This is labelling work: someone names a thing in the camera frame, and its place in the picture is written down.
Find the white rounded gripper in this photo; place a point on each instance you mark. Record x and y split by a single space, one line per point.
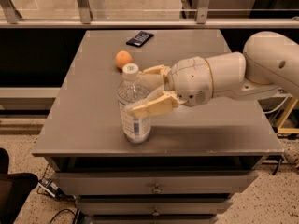
191 80

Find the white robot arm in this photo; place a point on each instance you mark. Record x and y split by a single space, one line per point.
268 62

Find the dark blue rxbar wrapper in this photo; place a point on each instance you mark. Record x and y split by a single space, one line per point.
140 39

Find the orange fruit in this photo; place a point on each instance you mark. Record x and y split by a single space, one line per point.
122 58

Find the grey drawer cabinet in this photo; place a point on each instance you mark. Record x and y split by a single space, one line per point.
200 157

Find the top drawer metal knob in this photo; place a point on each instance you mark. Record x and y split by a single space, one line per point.
156 189

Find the drawer metal knob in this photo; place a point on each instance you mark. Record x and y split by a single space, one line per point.
156 189
155 212

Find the metal window railing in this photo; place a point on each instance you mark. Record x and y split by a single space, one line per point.
100 14

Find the black office chair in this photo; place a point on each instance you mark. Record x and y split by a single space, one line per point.
14 190

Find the yellow metal frame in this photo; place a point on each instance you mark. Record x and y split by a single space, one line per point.
287 111

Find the wire basket on floor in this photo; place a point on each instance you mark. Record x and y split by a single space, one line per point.
46 186

